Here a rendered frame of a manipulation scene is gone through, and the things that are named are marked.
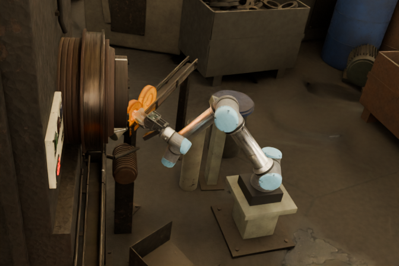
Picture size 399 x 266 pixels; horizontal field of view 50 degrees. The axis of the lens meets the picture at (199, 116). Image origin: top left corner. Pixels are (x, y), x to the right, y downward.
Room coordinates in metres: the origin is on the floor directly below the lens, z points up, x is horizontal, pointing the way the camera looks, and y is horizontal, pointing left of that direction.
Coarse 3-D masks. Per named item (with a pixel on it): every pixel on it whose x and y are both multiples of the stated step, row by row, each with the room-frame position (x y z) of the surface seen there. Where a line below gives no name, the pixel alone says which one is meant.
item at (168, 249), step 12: (168, 228) 1.16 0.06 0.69; (144, 240) 1.07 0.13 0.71; (156, 240) 1.11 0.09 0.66; (168, 240) 1.16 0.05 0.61; (132, 252) 1.01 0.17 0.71; (144, 252) 1.07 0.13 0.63; (156, 252) 1.10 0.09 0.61; (168, 252) 1.11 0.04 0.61; (180, 252) 1.12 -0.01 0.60; (132, 264) 1.00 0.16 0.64; (144, 264) 0.96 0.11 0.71; (156, 264) 1.05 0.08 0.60; (168, 264) 1.06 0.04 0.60; (180, 264) 1.07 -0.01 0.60; (192, 264) 1.08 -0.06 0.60
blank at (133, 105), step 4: (132, 100) 1.89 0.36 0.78; (136, 100) 1.90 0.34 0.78; (132, 104) 1.85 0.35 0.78; (136, 104) 1.88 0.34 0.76; (140, 104) 1.92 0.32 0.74; (128, 108) 1.83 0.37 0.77; (132, 108) 1.85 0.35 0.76; (136, 108) 1.88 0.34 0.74; (128, 112) 1.82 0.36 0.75; (128, 120) 1.82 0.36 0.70; (132, 120) 1.86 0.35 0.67
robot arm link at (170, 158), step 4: (168, 144) 1.84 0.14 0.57; (168, 148) 1.76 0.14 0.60; (168, 152) 1.75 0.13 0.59; (172, 152) 1.73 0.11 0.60; (164, 156) 1.75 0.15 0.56; (168, 156) 1.74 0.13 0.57; (172, 156) 1.73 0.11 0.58; (176, 156) 1.74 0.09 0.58; (164, 160) 1.74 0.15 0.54; (168, 160) 1.73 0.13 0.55; (172, 160) 1.73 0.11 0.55; (176, 160) 1.75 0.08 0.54; (164, 164) 1.73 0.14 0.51; (168, 164) 1.73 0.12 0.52; (172, 164) 1.74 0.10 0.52
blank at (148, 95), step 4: (144, 88) 2.00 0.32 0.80; (148, 88) 2.00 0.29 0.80; (152, 88) 2.03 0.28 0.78; (144, 92) 1.98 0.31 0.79; (148, 92) 2.00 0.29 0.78; (152, 92) 2.03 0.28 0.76; (156, 92) 2.08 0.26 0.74; (140, 96) 1.96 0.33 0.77; (144, 96) 1.96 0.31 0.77; (148, 96) 2.05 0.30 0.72; (152, 96) 2.04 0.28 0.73; (140, 100) 1.95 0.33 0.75; (144, 100) 1.96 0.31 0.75; (148, 100) 2.04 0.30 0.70; (152, 100) 2.04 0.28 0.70; (144, 104) 1.96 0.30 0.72; (148, 104) 2.01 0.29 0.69; (144, 108) 1.96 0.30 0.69
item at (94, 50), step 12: (96, 36) 1.40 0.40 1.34; (84, 48) 1.32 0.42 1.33; (96, 48) 1.33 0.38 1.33; (84, 60) 1.28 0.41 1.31; (96, 60) 1.29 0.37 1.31; (84, 72) 1.24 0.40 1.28; (96, 72) 1.25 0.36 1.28; (84, 84) 1.22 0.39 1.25; (96, 84) 1.22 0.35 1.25; (84, 96) 1.19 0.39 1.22; (96, 96) 1.20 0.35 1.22; (84, 108) 1.18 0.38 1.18; (96, 108) 1.19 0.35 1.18; (84, 120) 1.17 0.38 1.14; (96, 120) 1.18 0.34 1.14; (84, 132) 1.17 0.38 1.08; (96, 132) 1.18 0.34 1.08; (96, 144) 1.20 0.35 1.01
